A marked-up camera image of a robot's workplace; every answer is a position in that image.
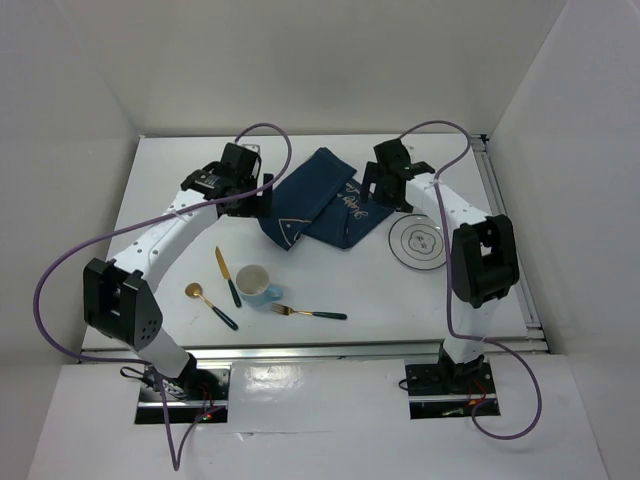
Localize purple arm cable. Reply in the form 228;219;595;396
398;119;543;441
32;121;293;473

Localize aluminium front rail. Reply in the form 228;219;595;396
82;335;549;361

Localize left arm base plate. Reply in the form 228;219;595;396
121;365;231;425

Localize white patterned plate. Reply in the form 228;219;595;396
387;214;446;271

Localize navy blue cloth placemat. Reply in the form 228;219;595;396
259;147;393;251

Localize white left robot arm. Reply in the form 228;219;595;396
83;143;273;399

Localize gold fork green handle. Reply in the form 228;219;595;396
270;303;348;321

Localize gold knife green handle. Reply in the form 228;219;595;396
215;247;242;308

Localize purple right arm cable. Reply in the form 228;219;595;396
398;119;543;441

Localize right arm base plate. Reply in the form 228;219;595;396
398;361;501;420

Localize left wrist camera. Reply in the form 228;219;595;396
242;144;261;156

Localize gold spoon green handle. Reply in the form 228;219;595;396
185;282;239;331

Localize light blue mug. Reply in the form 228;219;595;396
235;265;283;308

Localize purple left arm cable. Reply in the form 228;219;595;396
32;121;293;473

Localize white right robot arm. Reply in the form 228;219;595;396
361;139;519;393

